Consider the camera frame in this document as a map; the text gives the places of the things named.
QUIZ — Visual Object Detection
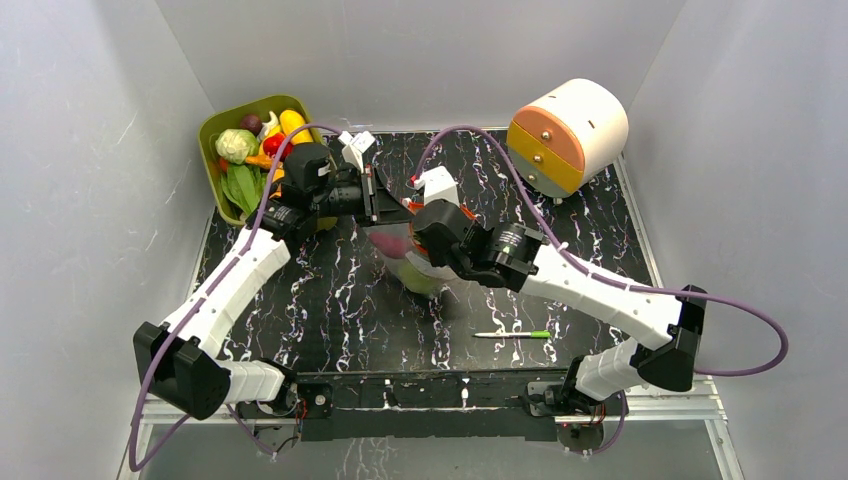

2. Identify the green white pen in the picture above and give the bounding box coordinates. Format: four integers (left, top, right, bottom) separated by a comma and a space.
473, 331, 551, 339

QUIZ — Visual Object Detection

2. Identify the green cabbage toy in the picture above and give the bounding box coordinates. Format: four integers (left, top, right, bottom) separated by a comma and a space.
396, 262, 444, 297

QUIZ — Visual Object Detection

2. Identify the white orange yellow drawer box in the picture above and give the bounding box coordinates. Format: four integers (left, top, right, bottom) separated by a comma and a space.
506, 78, 629, 199

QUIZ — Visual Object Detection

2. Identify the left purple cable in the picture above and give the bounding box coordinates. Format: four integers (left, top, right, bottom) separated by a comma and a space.
127, 123, 346, 473

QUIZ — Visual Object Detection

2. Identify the purple cable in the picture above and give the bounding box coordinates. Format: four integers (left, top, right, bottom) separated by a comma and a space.
127, 123, 346, 473
413, 125, 790, 378

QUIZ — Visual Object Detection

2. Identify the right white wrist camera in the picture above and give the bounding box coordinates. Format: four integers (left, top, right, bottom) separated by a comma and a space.
412, 166, 460, 206

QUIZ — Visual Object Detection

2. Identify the dark purple round fruit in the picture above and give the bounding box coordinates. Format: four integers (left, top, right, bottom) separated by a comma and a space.
239, 114, 263, 136

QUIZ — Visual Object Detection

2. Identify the magenta round fruit toy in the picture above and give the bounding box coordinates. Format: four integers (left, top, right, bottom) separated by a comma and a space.
370, 232, 411, 259

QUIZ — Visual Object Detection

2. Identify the clear zip bag orange zipper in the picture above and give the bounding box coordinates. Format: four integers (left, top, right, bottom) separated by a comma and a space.
364, 222, 459, 290

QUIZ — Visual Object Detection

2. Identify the white garlic toy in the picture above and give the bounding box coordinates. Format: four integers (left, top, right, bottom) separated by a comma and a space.
257, 111, 281, 142

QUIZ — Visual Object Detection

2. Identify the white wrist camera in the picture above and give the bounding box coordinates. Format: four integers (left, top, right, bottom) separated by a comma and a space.
412, 166, 460, 206
337, 131, 375, 173

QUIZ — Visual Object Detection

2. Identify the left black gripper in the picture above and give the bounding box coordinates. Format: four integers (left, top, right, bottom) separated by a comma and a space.
312, 167, 416, 229

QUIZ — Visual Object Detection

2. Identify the white green cauliflower toy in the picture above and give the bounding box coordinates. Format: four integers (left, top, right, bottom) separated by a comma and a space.
214, 129, 260, 165

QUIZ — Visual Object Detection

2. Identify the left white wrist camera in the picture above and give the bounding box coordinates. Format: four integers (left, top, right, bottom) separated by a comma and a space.
337, 131, 375, 173

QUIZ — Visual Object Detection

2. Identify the yellow squash toy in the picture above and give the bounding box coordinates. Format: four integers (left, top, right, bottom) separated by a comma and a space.
278, 109, 314, 145

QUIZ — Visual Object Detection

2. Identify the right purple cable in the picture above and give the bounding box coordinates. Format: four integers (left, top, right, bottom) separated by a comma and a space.
413, 125, 790, 378

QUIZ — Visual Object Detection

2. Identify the orange carrot toy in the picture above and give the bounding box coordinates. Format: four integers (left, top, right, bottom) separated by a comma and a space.
244, 154, 273, 170

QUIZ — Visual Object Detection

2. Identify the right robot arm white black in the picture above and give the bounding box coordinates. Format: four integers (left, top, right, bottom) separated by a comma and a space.
411, 200, 705, 416

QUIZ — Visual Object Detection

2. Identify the green leafy vegetable toy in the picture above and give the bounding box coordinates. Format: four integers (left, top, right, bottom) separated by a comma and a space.
220, 164, 266, 217

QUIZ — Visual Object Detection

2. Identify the olive green plastic bin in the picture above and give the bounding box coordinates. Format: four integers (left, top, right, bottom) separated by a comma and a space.
198, 95, 310, 227

